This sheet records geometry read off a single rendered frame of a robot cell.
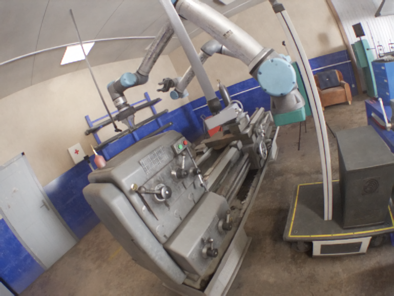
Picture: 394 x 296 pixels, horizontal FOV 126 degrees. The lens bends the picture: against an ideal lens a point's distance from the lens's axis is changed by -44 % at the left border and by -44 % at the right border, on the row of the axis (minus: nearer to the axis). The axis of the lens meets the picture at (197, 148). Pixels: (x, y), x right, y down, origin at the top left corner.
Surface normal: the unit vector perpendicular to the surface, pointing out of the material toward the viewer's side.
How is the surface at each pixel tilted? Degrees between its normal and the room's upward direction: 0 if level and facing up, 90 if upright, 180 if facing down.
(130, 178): 90
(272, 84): 94
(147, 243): 90
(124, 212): 90
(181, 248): 32
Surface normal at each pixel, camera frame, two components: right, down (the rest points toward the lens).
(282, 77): -0.35, 0.49
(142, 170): 0.77, -0.17
